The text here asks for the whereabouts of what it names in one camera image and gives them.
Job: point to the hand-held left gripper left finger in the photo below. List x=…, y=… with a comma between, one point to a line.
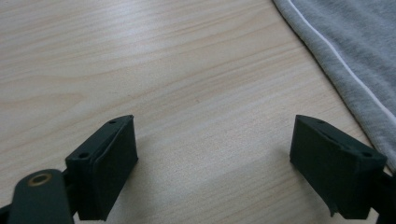
x=102, y=174

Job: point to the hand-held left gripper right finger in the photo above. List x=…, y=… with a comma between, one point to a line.
x=330, y=168

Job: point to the grey garment with white piping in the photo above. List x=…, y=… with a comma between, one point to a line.
x=358, y=43

